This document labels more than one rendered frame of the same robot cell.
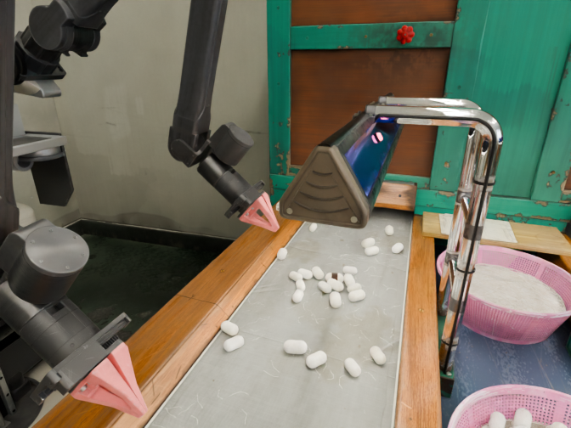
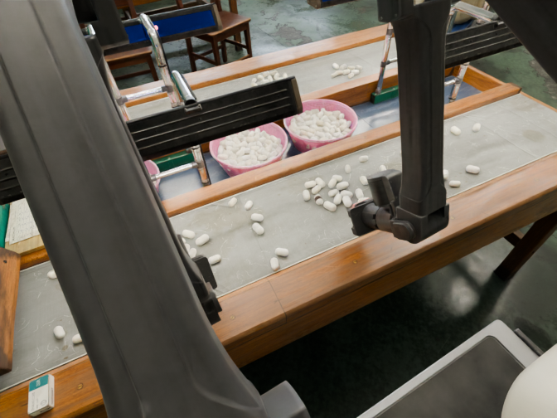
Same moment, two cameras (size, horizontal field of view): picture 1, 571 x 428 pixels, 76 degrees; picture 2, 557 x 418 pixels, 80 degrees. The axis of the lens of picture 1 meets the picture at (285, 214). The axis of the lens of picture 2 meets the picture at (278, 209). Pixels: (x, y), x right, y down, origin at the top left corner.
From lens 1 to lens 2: 95 cm
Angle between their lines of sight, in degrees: 97
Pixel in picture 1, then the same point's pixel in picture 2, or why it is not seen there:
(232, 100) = not seen: outside the picture
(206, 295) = (268, 294)
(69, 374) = not seen: hidden behind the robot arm
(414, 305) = (183, 202)
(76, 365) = not seen: hidden behind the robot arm
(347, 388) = (259, 203)
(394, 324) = (200, 211)
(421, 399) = (249, 176)
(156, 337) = (319, 277)
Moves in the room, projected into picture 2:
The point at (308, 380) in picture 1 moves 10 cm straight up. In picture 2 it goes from (268, 216) to (266, 191)
